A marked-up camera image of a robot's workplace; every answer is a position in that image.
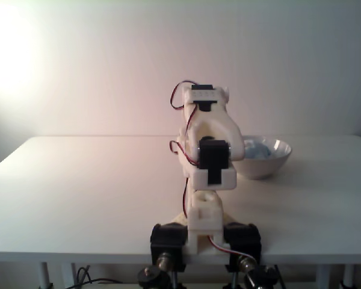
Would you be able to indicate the black table clamp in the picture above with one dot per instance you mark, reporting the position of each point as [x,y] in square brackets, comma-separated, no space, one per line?
[167,238]
[243,238]

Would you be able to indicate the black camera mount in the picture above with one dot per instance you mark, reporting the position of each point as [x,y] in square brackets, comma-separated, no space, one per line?
[263,278]

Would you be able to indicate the white ceramic bowl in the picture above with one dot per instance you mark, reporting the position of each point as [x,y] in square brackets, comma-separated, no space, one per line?
[264,168]

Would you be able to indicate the white table leg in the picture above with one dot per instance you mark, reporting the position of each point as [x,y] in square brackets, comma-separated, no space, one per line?
[351,277]
[322,277]
[44,275]
[66,275]

